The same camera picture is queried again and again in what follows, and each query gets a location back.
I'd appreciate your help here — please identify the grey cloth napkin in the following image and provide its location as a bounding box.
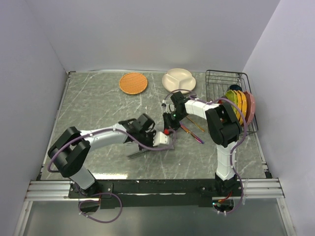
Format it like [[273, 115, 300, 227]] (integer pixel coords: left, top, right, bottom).
[[125, 130, 177, 158]]

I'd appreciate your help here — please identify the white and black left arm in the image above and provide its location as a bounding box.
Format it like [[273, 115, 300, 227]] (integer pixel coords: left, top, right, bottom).
[[47, 114, 157, 198]]

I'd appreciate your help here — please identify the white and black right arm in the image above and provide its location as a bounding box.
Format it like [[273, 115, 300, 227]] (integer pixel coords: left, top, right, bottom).
[[163, 90, 243, 196]]

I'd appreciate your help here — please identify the iridescent purple knife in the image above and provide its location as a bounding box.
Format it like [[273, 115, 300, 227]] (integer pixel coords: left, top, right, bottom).
[[180, 123, 205, 144]]

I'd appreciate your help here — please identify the gold spoon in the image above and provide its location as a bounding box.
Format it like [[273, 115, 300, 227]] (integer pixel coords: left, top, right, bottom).
[[187, 117, 205, 132]]

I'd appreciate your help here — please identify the cream divided plate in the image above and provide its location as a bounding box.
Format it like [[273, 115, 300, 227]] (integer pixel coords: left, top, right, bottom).
[[162, 68, 196, 94]]

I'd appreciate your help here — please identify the orange woven round coaster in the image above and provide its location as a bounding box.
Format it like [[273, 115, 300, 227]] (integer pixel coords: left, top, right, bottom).
[[119, 72, 148, 95]]

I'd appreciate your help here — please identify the green scalloped plate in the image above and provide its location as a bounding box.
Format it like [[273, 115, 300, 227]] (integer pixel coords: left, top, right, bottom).
[[225, 90, 242, 120]]

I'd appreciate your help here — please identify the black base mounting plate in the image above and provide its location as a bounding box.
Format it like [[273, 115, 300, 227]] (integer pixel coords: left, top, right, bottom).
[[68, 178, 242, 209]]

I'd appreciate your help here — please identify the dark blue bowl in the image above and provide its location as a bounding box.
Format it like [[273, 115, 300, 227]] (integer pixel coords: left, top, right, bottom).
[[229, 84, 243, 91]]

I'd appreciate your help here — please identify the yellow scalloped plate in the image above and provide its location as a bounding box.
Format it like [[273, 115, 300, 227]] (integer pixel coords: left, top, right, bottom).
[[234, 90, 247, 126]]

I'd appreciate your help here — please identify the orange scalloped plate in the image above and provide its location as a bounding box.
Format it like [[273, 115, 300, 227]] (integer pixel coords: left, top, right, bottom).
[[240, 91, 247, 116]]

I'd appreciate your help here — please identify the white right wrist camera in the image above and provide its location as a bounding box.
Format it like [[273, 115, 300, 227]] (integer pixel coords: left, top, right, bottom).
[[161, 100, 175, 113]]

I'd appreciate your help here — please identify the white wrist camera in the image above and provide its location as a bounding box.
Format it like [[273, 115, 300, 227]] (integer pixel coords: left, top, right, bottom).
[[153, 131, 170, 147], [161, 100, 175, 113]]

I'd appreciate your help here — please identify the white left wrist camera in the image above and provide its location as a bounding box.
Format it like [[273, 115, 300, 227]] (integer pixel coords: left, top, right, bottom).
[[153, 131, 170, 147]]

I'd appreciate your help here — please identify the black wire dish rack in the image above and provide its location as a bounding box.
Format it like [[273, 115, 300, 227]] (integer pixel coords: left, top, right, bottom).
[[205, 70, 258, 135]]

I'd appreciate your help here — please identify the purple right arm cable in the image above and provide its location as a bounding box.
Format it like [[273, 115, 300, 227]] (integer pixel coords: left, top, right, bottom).
[[163, 88, 248, 216]]

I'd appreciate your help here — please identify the aluminium frame rail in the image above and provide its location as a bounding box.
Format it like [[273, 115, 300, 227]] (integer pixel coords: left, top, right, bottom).
[[24, 178, 284, 202]]

